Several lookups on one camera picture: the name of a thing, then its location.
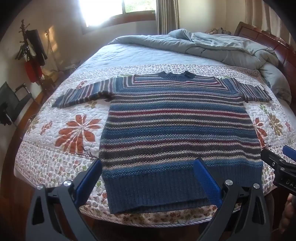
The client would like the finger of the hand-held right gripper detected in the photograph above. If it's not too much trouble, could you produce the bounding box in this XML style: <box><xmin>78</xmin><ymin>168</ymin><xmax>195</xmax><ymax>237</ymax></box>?
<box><xmin>260</xmin><ymin>149</ymin><xmax>296</xmax><ymax>172</ymax></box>
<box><xmin>282</xmin><ymin>145</ymin><xmax>296</xmax><ymax>162</ymax></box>

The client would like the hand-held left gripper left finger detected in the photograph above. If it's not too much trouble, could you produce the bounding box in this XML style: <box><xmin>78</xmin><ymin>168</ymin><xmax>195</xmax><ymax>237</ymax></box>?
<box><xmin>26</xmin><ymin>158</ymin><xmax>103</xmax><ymax>241</ymax></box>

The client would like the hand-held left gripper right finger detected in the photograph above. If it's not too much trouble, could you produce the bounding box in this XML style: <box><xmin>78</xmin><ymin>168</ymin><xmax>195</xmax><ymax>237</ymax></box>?
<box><xmin>193</xmin><ymin>158</ymin><xmax>271</xmax><ymax>241</ymax></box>

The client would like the striped knitted sweater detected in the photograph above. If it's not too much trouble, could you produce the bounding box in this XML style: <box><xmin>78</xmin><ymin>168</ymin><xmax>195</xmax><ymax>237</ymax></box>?
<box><xmin>51</xmin><ymin>71</ymin><xmax>273</xmax><ymax>215</ymax></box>

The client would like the person's right hand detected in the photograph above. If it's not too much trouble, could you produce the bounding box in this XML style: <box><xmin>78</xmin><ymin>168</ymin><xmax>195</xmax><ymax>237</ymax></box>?
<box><xmin>279</xmin><ymin>192</ymin><xmax>296</xmax><ymax>235</ymax></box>

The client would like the white floral quilt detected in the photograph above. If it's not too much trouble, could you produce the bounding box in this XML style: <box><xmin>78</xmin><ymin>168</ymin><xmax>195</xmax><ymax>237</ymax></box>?
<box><xmin>13</xmin><ymin>41</ymin><xmax>292</xmax><ymax>226</ymax></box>

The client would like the dark folding chair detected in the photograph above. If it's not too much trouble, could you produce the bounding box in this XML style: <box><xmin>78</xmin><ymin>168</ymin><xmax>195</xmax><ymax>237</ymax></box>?
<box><xmin>0</xmin><ymin>81</ymin><xmax>33</xmax><ymax>127</ymax></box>

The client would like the wooden headboard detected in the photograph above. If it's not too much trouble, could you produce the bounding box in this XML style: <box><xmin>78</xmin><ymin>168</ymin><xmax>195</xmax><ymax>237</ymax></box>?
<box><xmin>234</xmin><ymin>22</ymin><xmax>296</xmax><ymax>93</ymax></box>

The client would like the red hanging bag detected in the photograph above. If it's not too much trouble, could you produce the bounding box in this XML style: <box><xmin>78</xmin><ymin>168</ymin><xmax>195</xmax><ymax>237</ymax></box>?
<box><xmin>24</xmin><ymin>61</ymin><xmax>43</xmax><ymax>83</ymax></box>

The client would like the grey duvet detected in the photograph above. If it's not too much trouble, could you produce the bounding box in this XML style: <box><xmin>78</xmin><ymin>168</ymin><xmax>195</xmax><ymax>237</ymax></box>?
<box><xmin>108</xmin><ymin>29</ymin><xmax>292</xmax><ymax>105</ymax></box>

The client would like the patterned pillow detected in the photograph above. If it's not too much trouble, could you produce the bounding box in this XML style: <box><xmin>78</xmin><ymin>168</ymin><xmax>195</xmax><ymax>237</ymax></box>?
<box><xmin>205</xmin><ymin>27</ymin><xmax>232</xmax><ymax>36</ymax></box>

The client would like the black hanging garment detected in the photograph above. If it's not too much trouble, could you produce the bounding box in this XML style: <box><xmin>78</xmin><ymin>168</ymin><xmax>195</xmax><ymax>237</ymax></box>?
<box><xmin>25</xmin><ymin>29</ymin><xmax>48</xmax><ymax>66</ymax></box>

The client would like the wooden coat rack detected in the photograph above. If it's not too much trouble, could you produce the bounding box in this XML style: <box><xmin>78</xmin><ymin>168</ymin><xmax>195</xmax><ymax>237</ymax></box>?
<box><xmin>15</xmin><ymin>19</ymin><xmax>56</xmax><ymax>87</ymax></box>

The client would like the window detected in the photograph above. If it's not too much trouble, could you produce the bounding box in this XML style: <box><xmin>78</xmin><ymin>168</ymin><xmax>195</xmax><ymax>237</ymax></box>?
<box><xmin>79</xmin><ymin>0</ymin><xmax>157</xmax><ymax>28</ymax></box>

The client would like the beige curtain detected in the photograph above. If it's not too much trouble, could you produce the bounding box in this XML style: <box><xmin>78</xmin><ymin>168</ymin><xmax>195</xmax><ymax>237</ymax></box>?
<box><xmin>155</xmin><ymin>0</ymin><xmax>180</xmax><ymax>36</ymax></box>

